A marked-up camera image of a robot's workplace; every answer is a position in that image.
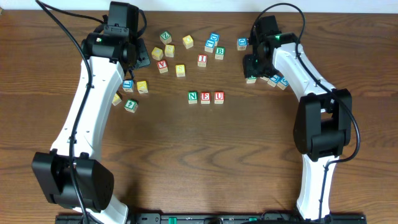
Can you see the red E block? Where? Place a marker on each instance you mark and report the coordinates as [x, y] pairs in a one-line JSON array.
[[205, 98]]

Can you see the yellow S block lower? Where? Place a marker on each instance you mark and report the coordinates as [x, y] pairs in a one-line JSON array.
[[180, 70]]

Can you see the green B block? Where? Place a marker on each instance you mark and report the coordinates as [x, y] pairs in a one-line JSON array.
[[219, 53]]

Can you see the yellow s block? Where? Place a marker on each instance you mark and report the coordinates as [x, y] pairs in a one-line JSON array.
[[180, 70], [169, 50]]

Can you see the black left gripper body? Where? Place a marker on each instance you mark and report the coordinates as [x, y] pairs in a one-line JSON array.
[[142, 54]]

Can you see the blue P block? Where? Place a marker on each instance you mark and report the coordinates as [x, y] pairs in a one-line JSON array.
[[265, 78]]

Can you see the blue d block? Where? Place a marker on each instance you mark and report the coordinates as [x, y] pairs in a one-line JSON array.
[[215, 38], [242, 44]]

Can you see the green 4 block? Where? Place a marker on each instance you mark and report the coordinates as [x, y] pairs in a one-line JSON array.
[[131, 106]]

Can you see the blue L block upper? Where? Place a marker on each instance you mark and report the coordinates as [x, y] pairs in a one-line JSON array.
[[209, 46]]

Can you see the yellow G block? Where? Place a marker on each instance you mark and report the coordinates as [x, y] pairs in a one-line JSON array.
[[116, 100]]

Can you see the yellow K block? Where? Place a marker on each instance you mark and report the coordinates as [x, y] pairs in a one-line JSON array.
[[142, 86]]

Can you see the blue D block right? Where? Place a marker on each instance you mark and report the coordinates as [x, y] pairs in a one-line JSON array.
[[242, 44]]

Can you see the yellow C block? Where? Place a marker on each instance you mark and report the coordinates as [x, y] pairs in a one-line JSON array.
[[157, 53]]

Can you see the red U block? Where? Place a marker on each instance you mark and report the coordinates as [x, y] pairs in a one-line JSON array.
[[219, 97]]

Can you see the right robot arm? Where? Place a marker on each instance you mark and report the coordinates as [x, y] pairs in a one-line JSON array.
[[322, 126]]

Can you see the yellow S block upper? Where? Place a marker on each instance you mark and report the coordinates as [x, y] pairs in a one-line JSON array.
[[169, 50]]

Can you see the green N block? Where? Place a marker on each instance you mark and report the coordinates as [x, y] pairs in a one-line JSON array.
[[192, 97]]

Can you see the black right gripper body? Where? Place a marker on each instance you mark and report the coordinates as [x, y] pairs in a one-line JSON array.
[[250, 70]]

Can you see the red A block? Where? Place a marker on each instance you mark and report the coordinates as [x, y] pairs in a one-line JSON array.
[[162, 66]]

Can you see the yellow O block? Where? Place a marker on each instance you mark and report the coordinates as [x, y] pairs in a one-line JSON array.
[[188, 41]]

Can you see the blue S block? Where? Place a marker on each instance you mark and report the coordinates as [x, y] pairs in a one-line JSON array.
[[283, 83]]

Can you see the green R block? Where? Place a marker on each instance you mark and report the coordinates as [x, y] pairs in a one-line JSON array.
[[251, 80]]

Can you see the green Z block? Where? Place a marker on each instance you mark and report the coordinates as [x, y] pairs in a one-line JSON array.
[[165, 37]]

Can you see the blue D block upper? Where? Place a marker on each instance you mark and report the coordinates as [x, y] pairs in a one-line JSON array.
[[215, 38]]

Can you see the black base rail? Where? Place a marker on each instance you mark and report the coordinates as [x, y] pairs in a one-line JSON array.
[[155, 218]]

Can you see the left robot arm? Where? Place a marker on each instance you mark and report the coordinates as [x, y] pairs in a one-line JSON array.
[[71, 174]]

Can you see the red I block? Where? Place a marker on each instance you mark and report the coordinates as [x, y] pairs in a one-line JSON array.
[[202, 60]]

